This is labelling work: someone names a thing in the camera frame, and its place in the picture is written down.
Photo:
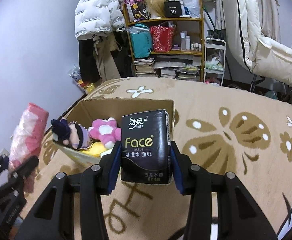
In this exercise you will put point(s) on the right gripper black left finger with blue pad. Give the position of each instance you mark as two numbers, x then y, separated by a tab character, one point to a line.
52	215

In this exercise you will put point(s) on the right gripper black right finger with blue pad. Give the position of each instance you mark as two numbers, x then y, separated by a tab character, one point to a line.
221	198

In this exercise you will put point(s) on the pink towel package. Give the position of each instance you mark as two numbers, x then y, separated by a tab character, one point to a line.
27	136

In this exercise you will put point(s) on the yellow plush toy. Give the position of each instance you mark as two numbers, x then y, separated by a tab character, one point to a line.
95	149

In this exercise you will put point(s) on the white-haired character doll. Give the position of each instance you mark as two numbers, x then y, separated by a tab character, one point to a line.
70	134

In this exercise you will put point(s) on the pink flower plush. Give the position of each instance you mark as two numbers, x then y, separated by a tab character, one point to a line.
106	131

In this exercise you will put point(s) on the black Face tissue pack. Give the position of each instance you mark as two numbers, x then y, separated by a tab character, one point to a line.
145	148

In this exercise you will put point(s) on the cream padded chair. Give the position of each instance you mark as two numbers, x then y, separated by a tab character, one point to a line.
253	36

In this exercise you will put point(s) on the white trolley cart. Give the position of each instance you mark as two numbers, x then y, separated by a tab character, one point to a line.
215	60

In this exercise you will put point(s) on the stack of books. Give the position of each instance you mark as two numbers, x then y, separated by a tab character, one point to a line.
145	67

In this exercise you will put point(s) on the wooden shelf unit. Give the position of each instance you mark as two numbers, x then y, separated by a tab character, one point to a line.
192	27

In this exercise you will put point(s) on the red bag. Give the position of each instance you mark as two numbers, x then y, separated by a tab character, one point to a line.
162	38

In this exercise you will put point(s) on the teal bag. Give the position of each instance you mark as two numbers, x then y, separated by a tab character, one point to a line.
141	40

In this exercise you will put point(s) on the white puffer jacket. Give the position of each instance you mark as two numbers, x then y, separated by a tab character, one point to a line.
97	18

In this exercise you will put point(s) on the black box number 40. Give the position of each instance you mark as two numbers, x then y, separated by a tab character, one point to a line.
172	9

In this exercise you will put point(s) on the blonde wig head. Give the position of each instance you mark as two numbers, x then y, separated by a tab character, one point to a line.
155	8

